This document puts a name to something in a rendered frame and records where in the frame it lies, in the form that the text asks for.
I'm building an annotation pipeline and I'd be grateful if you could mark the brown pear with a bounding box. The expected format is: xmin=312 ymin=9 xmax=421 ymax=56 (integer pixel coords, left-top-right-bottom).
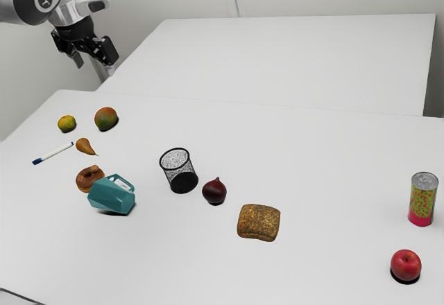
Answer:
xmin=75 ymin=137 xmax=99 ymax=157

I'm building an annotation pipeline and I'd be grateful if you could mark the brown glazed donut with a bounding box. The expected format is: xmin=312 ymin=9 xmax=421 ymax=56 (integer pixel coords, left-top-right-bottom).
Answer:
xmin=75 ymin=164 xmax=106 ymax=194

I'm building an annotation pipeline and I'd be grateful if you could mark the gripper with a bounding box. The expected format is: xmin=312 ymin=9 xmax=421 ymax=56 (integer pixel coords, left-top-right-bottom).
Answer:
xmin=50 ymin=15 xmax=120 ymax=70

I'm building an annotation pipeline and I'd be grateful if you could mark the teal faceted mug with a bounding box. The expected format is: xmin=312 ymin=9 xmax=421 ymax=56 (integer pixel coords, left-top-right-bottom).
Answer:
xmin=86 ymin=173 xmax=137 ymax=216

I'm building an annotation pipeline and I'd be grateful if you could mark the black mesh pen holder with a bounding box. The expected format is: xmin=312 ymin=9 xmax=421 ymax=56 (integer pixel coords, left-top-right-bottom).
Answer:
xmin=158 ymin=147 xmax=200 ymax=195

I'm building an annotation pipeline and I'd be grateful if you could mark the dark red onion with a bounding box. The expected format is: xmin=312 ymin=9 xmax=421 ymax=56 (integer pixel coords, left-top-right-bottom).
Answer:
xmin=201 ymin=176 xmax=228 ymax=206

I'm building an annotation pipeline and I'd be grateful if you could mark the pink green patterned can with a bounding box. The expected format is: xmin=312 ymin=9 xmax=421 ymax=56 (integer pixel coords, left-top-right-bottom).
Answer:
xmin=407 ymin=171 xmax=440 ymax=228

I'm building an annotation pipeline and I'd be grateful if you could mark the square seeded bread roll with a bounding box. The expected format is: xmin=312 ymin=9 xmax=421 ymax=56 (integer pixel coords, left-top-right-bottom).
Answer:
xmin=236 ymin=203 xmax=282 ymax=243

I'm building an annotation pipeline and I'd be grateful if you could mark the red green mango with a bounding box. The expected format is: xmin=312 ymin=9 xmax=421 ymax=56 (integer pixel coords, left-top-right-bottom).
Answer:
xmin=94 ymin=106 xmax=119 ymax=132

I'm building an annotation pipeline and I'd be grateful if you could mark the white pen with blue cap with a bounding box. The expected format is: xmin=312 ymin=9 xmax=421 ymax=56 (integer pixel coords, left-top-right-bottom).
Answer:
xmin=31 ymin=141 xmax=75 ymax=166

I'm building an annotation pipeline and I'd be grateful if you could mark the green orange citrus fruit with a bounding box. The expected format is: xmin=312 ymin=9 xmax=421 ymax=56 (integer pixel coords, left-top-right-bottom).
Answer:
xmin=57 ymin=114 xmax=77 ymax=134

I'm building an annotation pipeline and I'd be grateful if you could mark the red apple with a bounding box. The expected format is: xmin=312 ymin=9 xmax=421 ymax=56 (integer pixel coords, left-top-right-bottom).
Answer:
xmin=389 ymin=248 xmax=423 ymax=283

